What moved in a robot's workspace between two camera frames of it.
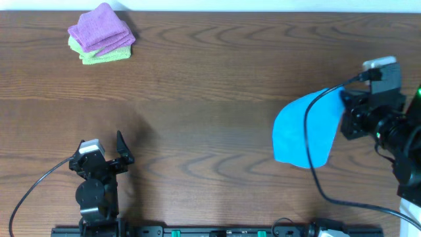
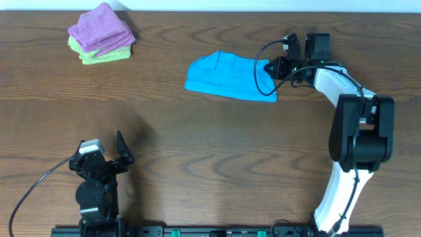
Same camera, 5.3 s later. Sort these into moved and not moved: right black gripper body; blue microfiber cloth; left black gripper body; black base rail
Moved: right black gripper body; blue microfiber cloth
Not moved: left black gripper body; black base rail
